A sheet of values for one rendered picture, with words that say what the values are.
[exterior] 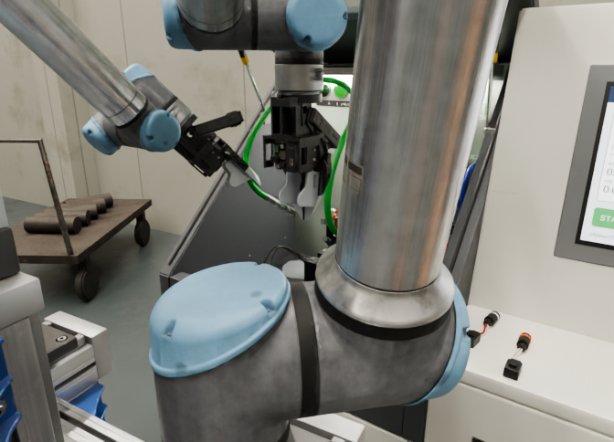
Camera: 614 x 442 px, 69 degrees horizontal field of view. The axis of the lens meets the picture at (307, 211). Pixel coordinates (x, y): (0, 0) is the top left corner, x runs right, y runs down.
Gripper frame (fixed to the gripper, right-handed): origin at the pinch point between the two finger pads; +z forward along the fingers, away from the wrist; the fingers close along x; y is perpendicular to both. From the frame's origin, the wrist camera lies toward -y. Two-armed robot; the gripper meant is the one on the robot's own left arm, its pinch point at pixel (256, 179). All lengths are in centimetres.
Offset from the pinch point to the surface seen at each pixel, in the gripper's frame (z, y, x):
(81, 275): -8, 86, -208
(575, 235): 43, -25, 43
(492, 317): 44, -5, 37
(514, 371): 41, 3, 50
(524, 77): 20, -44, 34
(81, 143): -81, 27, -367
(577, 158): 34, -35, 42
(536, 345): 49, -4, 44
